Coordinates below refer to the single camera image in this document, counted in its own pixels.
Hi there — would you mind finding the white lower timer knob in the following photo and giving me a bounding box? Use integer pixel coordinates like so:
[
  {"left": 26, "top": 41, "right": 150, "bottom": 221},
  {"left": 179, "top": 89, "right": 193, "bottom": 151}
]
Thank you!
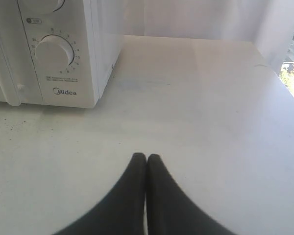
[{"left": 35, "top": 35, "right": 74, "bottom": 72}]

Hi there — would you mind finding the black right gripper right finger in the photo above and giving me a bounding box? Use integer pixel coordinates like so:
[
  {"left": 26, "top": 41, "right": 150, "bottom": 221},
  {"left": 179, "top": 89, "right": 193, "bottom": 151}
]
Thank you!
[{"left": 146, "top": 154, "right": 232, "bottom": 235}]

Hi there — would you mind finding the white microwave door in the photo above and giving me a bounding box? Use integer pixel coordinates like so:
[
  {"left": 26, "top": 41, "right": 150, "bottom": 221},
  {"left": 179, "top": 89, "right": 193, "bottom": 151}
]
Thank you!
[{"left": 0, "top": 0, "right": 43, "bottom": 106}]

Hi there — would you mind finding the white backdrop curtain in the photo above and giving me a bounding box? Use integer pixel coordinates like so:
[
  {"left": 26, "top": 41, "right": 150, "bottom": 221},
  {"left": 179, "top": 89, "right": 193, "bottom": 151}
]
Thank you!
[{"left": 122, "top": 0, "right": 294, "bottom": 73}]

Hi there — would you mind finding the white Midea microwave body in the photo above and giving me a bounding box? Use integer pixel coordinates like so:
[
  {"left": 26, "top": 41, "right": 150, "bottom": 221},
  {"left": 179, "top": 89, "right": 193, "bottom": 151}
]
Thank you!
[{"left": 18, "top": 0, "right": 124, "bottom": 108}]

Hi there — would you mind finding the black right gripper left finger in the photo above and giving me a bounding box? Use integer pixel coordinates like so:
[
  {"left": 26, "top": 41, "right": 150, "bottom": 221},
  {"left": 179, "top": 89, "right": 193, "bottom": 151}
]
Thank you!
[{"left": 57, "top": 153, "right": 147, "bottom": 235}]

